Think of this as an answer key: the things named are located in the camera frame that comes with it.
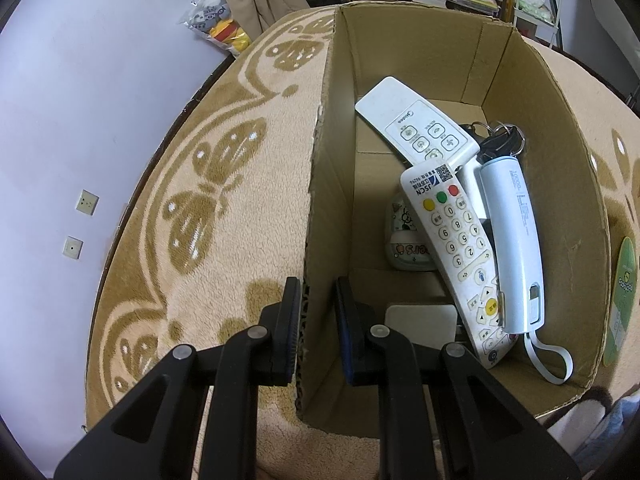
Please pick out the white trolley cart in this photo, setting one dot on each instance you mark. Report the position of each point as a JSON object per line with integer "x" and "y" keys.
{"x": 555, "y": 0}

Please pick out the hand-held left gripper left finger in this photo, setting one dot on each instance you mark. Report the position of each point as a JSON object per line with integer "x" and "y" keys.
{"x": 292, "y": 330}

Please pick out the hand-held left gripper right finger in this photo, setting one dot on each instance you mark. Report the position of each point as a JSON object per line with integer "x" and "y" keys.
{"x": 350, "y": 330}

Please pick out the plastic bag of toys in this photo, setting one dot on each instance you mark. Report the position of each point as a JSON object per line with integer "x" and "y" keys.
{"x": 215, "y": 15}

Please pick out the white air conditioner remote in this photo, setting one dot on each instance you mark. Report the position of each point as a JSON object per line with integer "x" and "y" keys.
{"x": 415, "y": 125}

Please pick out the green tissue pack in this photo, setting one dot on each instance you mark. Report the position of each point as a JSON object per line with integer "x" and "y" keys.
{"x": 537, "y": 10}

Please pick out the white wall socket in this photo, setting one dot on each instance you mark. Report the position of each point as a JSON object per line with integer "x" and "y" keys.
{"x": 73, "y": 247}
{"x": 87, "y": 202}

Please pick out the light blue power bank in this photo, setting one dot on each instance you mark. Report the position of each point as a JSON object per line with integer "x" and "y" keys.
{"x": 515, "y": 240}

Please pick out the white remote with coloured buttons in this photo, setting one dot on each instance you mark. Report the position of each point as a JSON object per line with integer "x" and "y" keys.
{"x": 460, "y": 240}

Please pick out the white charger block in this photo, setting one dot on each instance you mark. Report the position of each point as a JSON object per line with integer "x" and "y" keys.
{"x": 420, "y": 322}

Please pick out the cardboard box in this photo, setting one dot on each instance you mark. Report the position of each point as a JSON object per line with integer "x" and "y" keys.
{"x": 525, "y": 110}

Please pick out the small white case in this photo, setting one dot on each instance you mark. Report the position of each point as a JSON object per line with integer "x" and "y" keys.
{"x": 407, "y": 252}

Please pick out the green packet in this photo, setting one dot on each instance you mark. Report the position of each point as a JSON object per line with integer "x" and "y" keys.
{"x": 625, "y": 300}

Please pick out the bunch of keys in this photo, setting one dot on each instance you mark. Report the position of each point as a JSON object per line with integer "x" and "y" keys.
{"x": 500, "y": 142}

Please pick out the person's blue jeans leg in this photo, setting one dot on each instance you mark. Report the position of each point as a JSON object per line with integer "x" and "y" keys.
{"x": 615, "y": 440}

